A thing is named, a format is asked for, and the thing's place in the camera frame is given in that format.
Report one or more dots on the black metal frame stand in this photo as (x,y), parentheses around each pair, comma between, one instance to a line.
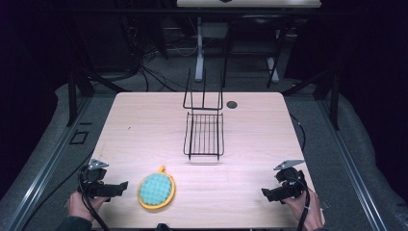
(334,99)
(72,96)

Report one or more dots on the person's left hand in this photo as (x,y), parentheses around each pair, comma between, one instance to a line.
(80,205)

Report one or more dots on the grey metal floor rail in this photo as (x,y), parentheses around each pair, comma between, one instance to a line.
(41,173)
(349,160)

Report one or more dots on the person's right hand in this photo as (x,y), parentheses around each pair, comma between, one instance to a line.
(304,210)

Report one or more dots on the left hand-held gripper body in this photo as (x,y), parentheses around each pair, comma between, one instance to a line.
(96,184)

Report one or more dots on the black chair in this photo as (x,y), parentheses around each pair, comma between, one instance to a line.
(253,35)

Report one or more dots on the dark round table grommet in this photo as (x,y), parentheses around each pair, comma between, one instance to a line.
(232,104)

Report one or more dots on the white desk leg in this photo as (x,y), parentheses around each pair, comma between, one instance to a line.
(199,51)
(273,69)

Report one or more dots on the yellow teal round pot holder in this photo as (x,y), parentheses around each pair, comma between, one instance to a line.
(156,189)

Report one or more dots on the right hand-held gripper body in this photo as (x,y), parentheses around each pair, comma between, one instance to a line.
(290,186)

